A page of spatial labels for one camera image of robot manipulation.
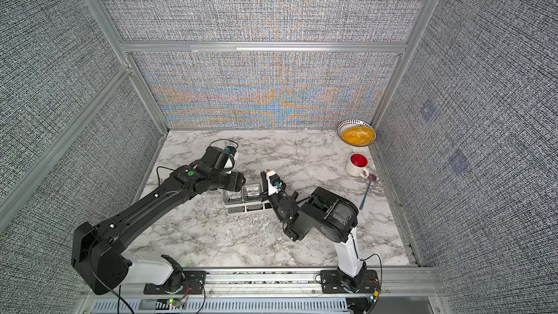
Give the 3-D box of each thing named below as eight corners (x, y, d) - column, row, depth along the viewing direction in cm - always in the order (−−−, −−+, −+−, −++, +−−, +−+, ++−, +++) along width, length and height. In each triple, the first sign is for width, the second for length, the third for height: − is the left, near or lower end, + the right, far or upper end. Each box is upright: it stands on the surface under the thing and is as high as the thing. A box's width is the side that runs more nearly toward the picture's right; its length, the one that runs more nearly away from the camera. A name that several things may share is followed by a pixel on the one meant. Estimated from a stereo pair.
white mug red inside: (348, 181, 102) (353, 170, 95) (344, 163, 108) (348, 152, 101) (365, 181, 102) (371, 170, 95) (360, 163, 108) (365, 152, 101)
